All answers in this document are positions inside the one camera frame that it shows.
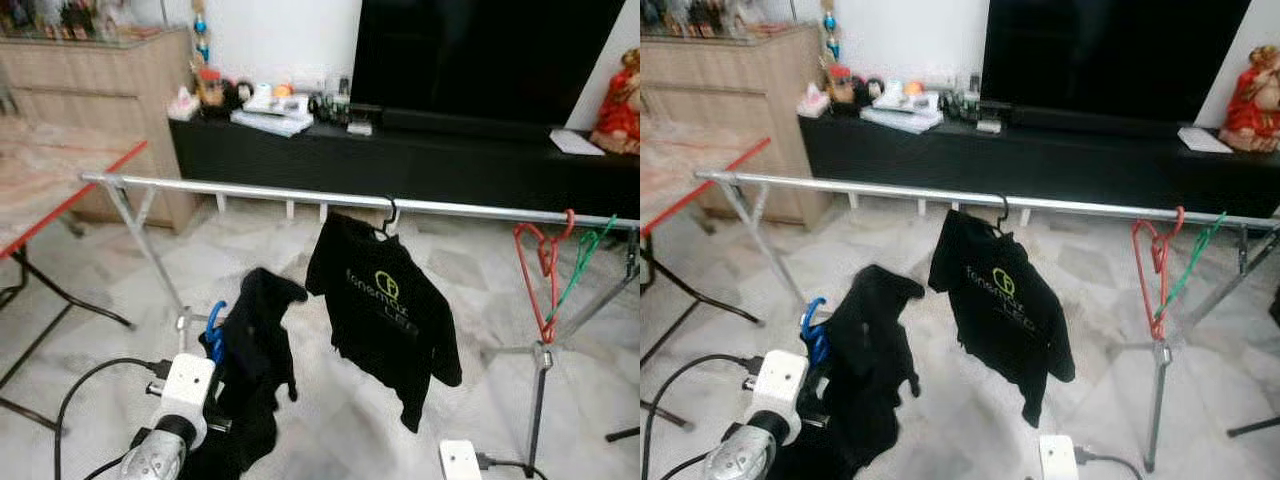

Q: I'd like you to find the red hanger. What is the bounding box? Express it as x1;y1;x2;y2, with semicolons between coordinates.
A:
513;208;578;346
1132;207;1186;343

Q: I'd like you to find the blue hanger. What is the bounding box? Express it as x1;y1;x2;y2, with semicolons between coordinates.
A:
203;300;229;366
800;297;831;366

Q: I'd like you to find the silver metal clothes rack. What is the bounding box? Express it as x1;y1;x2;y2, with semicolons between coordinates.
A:
80;172;641;479
695;170;1280;473

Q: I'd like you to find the stack of white papers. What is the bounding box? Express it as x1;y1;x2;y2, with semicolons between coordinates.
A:
230;95;314;138
860;92;944;134

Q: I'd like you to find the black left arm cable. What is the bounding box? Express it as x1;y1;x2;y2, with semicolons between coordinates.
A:
642;353;761;480
55;357;166;480

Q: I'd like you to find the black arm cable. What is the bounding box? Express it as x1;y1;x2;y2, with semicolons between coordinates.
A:
55;357;166;480
642;353;761;480
478;452;549;480
1075;447;1146;480

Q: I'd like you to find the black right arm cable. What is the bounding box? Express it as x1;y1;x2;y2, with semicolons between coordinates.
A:
478;452;549;480
1075;447;1146;480

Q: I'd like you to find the black t-shirt with logo print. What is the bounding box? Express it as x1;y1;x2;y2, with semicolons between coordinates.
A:
928;208;1076;429
305;210;464;433

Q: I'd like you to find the light wooden cabinet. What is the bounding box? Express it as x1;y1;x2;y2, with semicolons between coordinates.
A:
640;25;836;231
0;28;201;233

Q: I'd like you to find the white paper sheet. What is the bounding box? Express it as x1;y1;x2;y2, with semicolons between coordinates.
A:
1177;126;1234;155
548;128;606;157

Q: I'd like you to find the green circuit board cluster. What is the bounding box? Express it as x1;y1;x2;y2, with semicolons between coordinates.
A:
310;90;351;126
940;88;981;123

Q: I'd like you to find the black television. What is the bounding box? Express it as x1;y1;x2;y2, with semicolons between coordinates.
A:
350;0;628;126
980;0;1253;123

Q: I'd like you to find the black TV console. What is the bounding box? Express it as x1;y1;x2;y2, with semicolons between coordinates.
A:
168;105;641;219
798;100;1280;219

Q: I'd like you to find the red-edged marble folding table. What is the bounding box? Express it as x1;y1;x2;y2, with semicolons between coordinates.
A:
0;118;149;431
640;118;773;431

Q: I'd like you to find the plain black t-shirt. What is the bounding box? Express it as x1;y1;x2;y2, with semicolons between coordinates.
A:
770;265;926;480
185;267;309;480

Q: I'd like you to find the red Buddha figurine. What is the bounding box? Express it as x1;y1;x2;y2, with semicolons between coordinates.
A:
1218;45;1280;154
590;48;641;156

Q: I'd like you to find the black soundbar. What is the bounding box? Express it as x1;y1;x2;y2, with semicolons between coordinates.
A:
1010;103;1181;136
382;106;561;139

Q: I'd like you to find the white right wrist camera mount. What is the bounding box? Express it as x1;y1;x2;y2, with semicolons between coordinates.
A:
440;440;483;480
1038;435;1081;480

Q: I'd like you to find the green hanger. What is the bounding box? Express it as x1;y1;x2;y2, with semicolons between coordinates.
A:
1165;212;1229;306
553;215;619;311

